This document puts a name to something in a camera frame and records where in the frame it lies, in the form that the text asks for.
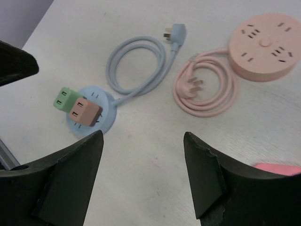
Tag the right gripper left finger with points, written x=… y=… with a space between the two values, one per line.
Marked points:
x=54 y=190

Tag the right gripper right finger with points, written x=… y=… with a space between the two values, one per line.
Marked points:
x=227 y=192

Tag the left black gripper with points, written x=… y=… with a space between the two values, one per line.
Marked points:
x=15 y=64

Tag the green charger plug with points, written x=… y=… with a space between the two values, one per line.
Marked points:
x=66 y=99

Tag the coral pink plug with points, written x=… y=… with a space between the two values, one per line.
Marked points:
x=286 y=170

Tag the pink brown charger plug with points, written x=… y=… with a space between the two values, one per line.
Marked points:
x=85 y=112

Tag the blue round power strip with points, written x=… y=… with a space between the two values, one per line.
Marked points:
x=104 y=122

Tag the pink round power strip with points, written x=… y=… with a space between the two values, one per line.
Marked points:
x=265 y=47

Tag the aluminium rail frame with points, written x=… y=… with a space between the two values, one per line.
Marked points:
x=7 y=159

